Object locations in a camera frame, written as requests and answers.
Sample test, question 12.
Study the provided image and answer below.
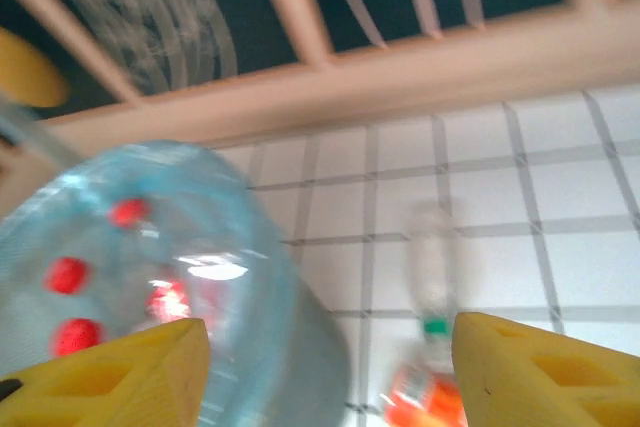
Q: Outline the slim clear bottle green cap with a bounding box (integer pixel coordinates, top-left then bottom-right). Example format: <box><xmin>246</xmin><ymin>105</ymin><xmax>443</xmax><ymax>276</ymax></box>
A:
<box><xmin>407</xmin><ymin>199</ymin><xmax>464</xmax><ymax>348</ymax></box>

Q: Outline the cola bottle red label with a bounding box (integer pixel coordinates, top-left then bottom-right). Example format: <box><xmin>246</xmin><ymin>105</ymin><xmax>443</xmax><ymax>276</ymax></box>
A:
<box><xmin>144</xmin><ymin>279</ymin><xmax>194</xmax><ymax>323</ymax></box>

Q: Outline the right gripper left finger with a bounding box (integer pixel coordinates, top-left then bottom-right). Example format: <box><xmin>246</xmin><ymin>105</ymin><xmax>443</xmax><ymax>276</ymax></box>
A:
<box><xmin>0</xmin><ymin>317</ymin><xmax>210</xmax><ymax>427</ymax></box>

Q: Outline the aluminium frame post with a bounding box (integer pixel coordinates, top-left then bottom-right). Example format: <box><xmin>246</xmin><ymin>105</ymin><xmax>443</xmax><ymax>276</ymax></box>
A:
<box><xmin>0</xmin><ymin>91</ymin><xmax>71</xmax><ymax>168</ymax></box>

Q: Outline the clear bottle orange label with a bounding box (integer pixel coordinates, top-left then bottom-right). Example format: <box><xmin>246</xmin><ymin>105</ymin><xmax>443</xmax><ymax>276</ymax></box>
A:
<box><xmin>382</xmin><ymin>361</ymin><xmax>469</xmax><ymax>427</ymax></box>

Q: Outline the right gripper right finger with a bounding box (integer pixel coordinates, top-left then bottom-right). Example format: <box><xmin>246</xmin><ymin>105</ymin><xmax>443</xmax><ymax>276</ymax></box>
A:
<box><xmin>452</xmin><ymin>311</ymin><xmax>640</xmax><ymax>427</ymax></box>

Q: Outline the clear bottle red cap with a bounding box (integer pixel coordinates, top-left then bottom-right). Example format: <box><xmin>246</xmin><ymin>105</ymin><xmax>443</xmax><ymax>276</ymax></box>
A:
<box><xmin>43</xmin><ymin>256</ymin><xmax>92</xmax><ymax>296</ymax></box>
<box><xmin>107</xmin><ymin>198</ymin><xmax>153</xmax><ymax>228</ymax></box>
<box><xmin>51</xmin><ymin>317</ymin><xmax>106</xmax><ymax>357</ymax></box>

